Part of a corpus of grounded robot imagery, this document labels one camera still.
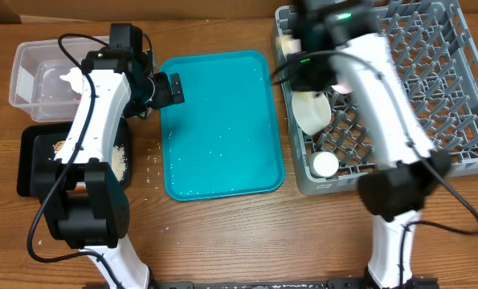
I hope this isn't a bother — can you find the pile of rice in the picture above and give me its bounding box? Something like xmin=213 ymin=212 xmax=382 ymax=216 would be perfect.
xmin=111 ymin=145 xmax=128 ymax=181

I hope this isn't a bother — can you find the white napkin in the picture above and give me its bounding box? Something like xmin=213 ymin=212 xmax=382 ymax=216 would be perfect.
xmin=59 ymin=67 xmax=84 ymax=95

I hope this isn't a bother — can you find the brown food chunk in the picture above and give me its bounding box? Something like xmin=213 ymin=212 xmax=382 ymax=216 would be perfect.
xmin=53 ymin=140 xmax=65 ymax=155

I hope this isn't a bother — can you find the pink bowl with rice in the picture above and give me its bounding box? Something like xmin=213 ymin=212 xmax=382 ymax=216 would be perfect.
xmin=277 ymin=35 xmax=302 ymax=56

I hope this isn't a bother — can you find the white bowl with brown food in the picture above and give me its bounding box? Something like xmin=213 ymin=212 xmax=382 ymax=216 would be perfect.
xmin=292 ymin=92 xmax=332 ymax=136

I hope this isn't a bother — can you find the white mint cup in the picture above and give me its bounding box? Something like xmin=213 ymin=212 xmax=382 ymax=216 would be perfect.
xmin=308 ymin=151 xmax=340 ymax=177

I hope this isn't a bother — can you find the large white plate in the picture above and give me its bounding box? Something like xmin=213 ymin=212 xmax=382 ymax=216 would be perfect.
xmin=331 ymin=83 xmax=353 ymax=95

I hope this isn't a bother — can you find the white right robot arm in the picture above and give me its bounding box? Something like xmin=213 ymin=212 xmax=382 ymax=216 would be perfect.
xmin=290 ymin=1 xmax=451 ymax=288

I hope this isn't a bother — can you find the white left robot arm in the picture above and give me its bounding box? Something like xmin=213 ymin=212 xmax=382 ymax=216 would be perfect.
xmin=27 ymin=23 xmax=185 ymax=288

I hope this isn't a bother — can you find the teal plastic tray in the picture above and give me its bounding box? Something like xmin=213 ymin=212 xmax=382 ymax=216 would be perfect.
xmin=160 ymin=50 xmax=285 ymax=201

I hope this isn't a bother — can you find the clear plastic bin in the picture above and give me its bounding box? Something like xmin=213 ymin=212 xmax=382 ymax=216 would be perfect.
xmin=9 ymin=36 xmax=109 ymax=123

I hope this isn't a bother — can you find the black tray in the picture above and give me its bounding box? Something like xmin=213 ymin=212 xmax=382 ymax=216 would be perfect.
xmin=16 ymin=118 xmax=133 ymax=197

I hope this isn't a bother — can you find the grey dish rack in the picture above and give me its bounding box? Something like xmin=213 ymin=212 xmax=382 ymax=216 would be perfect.
xmin=280 ymin=1 xmax=478 ymax=195

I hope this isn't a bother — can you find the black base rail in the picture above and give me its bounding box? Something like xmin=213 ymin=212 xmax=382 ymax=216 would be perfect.
xmin=81 ymin=276 xmax=440 ymax=289

